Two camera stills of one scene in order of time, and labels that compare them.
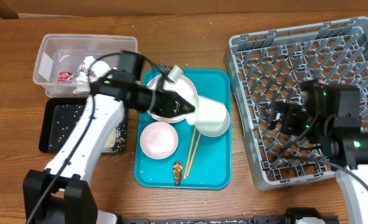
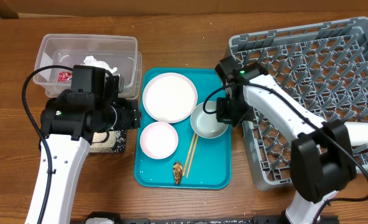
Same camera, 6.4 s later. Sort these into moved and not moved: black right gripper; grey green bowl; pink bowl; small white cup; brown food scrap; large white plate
Moved: black right gripper; small white cup
Not moved: brown food scrap; large white plate; grey green bowl; pink bowl
